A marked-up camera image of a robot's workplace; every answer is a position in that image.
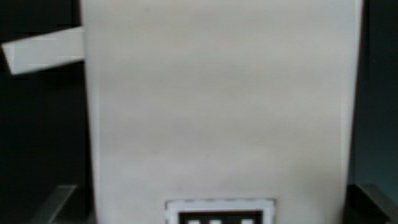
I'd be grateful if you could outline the white cabinet top block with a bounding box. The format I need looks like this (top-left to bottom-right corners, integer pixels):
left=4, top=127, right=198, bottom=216
left=82, top=0, right=363, bottom=224

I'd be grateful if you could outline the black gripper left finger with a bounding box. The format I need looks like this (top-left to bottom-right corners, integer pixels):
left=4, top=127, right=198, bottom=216
left=32, top=185, right=79, bottom=224

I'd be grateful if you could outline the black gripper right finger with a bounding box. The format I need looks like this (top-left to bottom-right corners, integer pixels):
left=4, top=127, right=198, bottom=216
left=354, top=185, right=398, bottom=224

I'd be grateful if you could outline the white L-shaped obstacle fence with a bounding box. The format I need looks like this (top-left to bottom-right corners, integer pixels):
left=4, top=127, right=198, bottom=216
left=2, top=27, right=86, bottom=75

